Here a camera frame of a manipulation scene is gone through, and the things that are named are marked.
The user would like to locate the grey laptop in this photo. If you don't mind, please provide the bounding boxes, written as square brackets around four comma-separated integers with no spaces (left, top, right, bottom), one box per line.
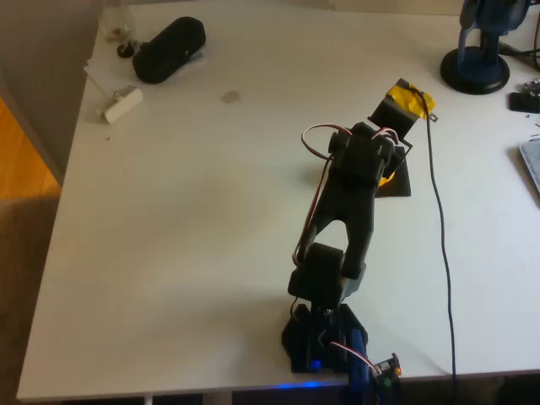
[518,138,540,195]

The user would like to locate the black square mat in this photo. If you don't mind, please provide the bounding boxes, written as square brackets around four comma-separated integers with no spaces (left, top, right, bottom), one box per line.
[375,145,413,198]

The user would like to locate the camera with yellow tape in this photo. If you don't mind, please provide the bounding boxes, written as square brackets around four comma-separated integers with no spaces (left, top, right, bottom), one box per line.
[366,78,440,137]

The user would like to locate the white charger block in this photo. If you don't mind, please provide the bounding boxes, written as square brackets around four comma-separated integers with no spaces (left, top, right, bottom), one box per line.
[95,85,144,125]

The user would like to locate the black camera cable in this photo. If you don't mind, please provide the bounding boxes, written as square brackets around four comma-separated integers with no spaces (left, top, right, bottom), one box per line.
[404,82,460,405]

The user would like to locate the black desk cable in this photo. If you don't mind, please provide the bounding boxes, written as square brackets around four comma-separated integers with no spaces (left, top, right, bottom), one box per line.
[499,40,540,73]

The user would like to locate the motor controller board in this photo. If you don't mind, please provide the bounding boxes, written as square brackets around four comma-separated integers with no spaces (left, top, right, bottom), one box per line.
[373,352,402,387]

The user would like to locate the blue stand on black base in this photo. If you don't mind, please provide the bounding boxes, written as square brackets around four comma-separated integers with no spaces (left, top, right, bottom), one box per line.
[440,0,531,95]

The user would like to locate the blue table clamp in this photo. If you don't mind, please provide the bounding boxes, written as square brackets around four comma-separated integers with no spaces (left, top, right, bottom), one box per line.
[346,328,375,405]

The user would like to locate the black glasses case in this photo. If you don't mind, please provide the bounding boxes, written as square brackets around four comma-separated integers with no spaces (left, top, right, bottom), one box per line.
[132,15,208,85]

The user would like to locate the small black device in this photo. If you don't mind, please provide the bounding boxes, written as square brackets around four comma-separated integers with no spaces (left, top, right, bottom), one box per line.
[508,91,540,114]

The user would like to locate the white paper sheets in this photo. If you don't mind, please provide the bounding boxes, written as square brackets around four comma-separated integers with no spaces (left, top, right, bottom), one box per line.
[83,40,211,100]

